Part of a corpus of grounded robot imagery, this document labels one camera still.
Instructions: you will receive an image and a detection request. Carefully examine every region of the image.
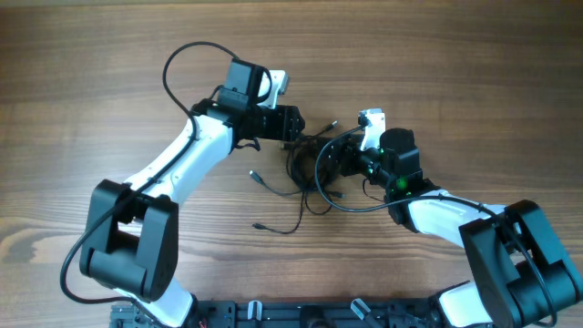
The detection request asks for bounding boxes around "thin black micro USB cable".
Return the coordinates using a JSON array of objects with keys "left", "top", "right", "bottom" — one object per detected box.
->
[{"left": 251, "top": 140, "right": 347, "bottom": 236}]

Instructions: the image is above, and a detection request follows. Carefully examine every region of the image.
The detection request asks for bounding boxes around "black USB-A cable blue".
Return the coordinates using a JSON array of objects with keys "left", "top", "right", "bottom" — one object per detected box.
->
[{"left": 250, "top": 120, "right": 338, "bottom": 197}]

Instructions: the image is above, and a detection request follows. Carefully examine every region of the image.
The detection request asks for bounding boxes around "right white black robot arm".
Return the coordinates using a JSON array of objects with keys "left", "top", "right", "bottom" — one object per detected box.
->
[{"left": 315, "top": 128, "right": 582, "bottom": 327}]

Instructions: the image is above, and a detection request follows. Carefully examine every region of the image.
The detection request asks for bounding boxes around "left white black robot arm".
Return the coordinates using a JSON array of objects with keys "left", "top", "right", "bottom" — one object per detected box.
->
[{"left": 79, "top": 59, "right": 305, "bottom": 327}]

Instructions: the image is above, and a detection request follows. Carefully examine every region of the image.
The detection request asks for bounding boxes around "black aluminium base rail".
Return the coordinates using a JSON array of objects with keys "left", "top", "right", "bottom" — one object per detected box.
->
[{"left": 108, "top": 298, "right": 443, "bottom": 328}]

